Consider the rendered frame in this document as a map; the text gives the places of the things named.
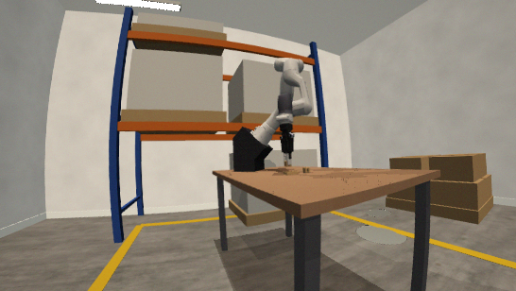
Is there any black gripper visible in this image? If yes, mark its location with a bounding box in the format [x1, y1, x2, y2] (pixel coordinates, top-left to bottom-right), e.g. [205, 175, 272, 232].
[280, 123, 294, 165]

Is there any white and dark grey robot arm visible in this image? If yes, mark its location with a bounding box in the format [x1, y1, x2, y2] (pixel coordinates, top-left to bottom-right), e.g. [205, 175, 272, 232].
[250, 58, 312, 146]

